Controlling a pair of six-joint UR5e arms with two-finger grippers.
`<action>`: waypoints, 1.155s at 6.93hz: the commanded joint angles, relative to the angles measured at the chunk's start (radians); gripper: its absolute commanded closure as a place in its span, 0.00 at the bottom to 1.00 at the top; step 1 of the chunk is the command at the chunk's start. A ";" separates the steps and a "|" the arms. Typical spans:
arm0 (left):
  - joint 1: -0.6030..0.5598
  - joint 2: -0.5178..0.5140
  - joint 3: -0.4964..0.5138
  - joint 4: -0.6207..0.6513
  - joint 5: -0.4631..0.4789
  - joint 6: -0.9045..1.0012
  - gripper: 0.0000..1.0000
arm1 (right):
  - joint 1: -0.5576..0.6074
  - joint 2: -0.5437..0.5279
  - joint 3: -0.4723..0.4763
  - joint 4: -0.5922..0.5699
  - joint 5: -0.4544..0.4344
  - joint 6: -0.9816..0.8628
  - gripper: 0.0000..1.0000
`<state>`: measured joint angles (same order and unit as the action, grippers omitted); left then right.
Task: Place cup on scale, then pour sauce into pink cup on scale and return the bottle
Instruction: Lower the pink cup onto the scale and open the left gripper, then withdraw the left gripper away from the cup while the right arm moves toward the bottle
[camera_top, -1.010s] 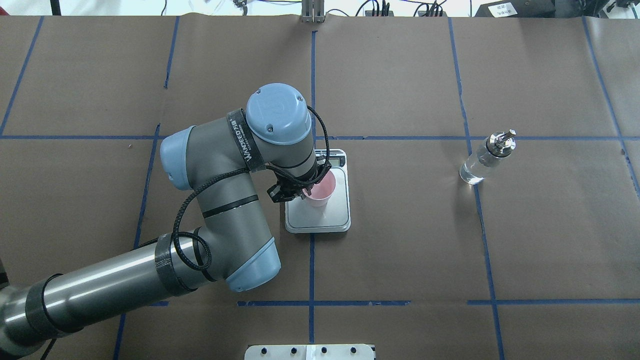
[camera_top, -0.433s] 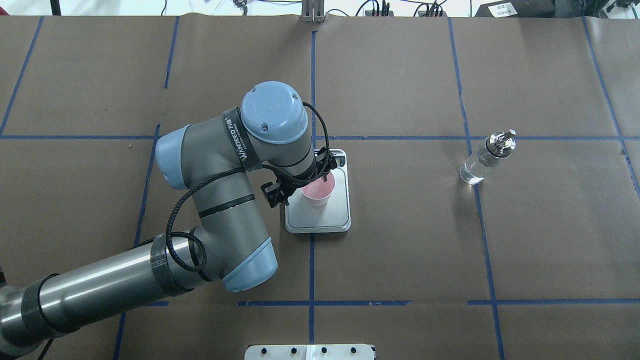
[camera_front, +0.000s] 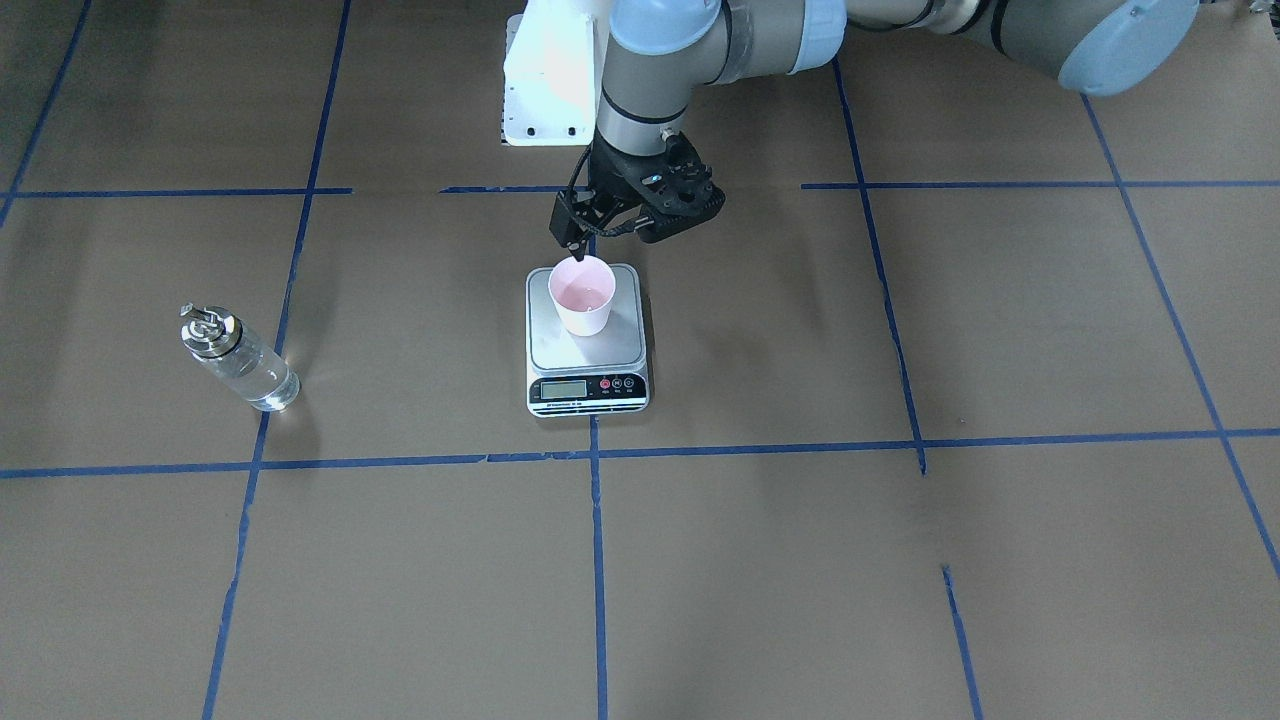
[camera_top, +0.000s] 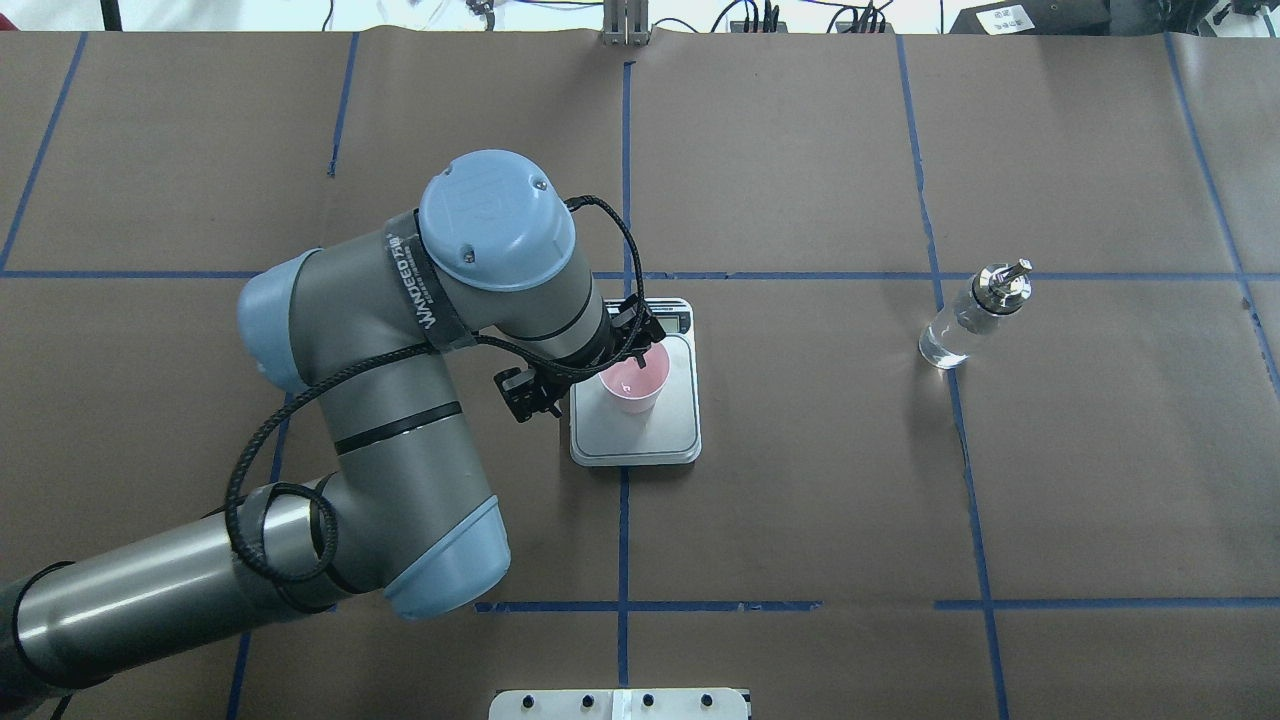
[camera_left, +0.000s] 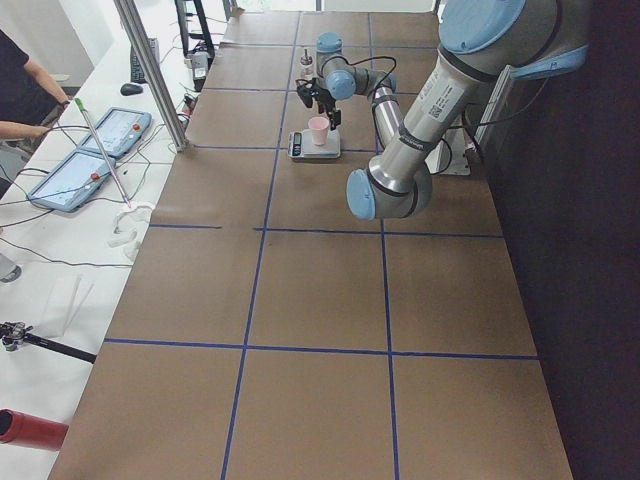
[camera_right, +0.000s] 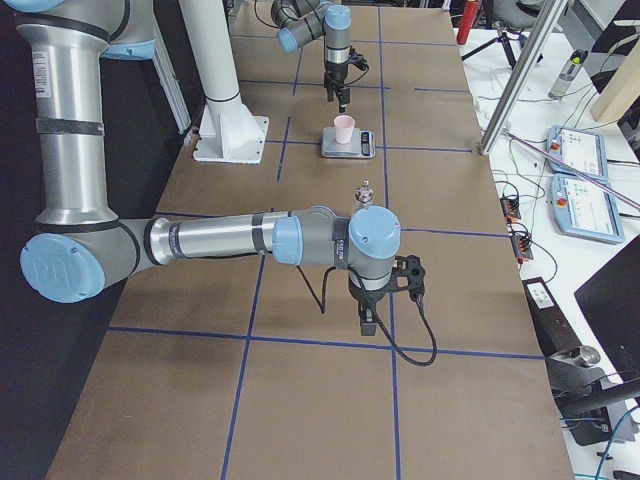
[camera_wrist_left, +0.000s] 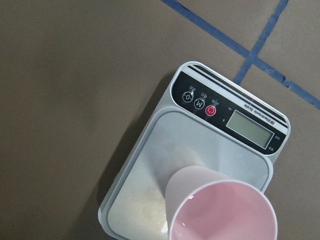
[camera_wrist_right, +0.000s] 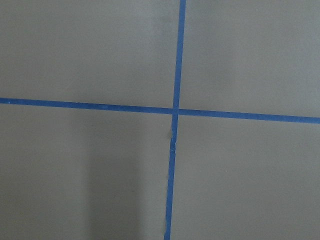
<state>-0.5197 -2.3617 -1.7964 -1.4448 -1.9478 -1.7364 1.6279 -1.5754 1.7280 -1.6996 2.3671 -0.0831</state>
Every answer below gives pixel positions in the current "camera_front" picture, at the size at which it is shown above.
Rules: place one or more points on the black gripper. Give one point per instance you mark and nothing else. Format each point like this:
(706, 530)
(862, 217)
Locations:
(607, 172)

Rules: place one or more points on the pink plastic cup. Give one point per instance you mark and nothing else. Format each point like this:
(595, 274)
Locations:
(582, 291)

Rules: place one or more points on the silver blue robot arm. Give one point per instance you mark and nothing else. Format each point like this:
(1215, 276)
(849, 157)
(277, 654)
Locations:
(1096, 48)

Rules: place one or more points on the silver digital kitchen scale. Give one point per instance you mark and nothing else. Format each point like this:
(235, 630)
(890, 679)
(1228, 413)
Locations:
(568, 374)

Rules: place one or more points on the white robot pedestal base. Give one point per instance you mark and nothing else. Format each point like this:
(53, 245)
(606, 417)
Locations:
(554, 93)

